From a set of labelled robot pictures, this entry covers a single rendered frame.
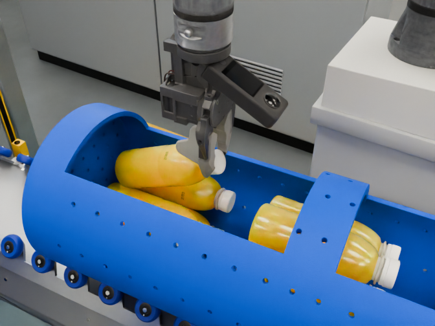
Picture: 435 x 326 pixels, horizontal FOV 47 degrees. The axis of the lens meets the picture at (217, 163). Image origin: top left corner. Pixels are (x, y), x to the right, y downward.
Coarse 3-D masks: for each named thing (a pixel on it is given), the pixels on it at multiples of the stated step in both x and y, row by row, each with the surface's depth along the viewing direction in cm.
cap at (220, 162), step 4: (216, 152) 76; (220, 152) 77; (216, 156) 76; (220, 156) 77; (224, 156) 77; (216, 160) 76; (220, 160) 77; (224, 160) 77; (216, 164) 76; (220, 164) 76; (224, 164) 77; (216, 168) 76; (220, 168) 76; (224, 168) 77; (212, 172) 76; (216, 172) 76; (220, 172) 76
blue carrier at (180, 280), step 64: (64, 128) 76; (128, 128) 94; (64, 192) 72; (256, 192) 89; (320, 192) 65; (64, 256) 76; (128, 256) 69; (192, 256) 65; (256, 256) 62; (320, 256) 60; (192, 320) 70; (256, 320) 63; (320, 320) 59; (384, 320) 56
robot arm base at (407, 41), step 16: (416, 16) 87; (432, 16) 85; (400, 32) 92; (416, 32) 87; (432, 32) 86; (400, 48) 90; (416, 48) 88; (432, 48) 86; (416, 64) 89; (432, 64) 87
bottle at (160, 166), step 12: (120, 156) 85; (132, 156) 83; (144, 156) 81; (156, 156) 80; (168, 156) 78; (180, 156) 77; (120, 168) 84; (132, 168) 82; (144, 168) 81; (156, 168) 79; (168, 168) 78; (180, 168) 77; (192, 168) 76; (120, 180) 85; (132, 180) 83; (144, 180) 82; (156, 180) 80; (168, 180) 79; (180, 180) 78; (192, 180) 78
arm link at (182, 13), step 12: (180, 0) 58; (192, 0) 57; (204, 0) 57; (216, 0) 57; (228, 0) 58; (180, 12) 59; (192, 12) 58; (204, 12) 58; (216, 12) 58; (228, 12) 59
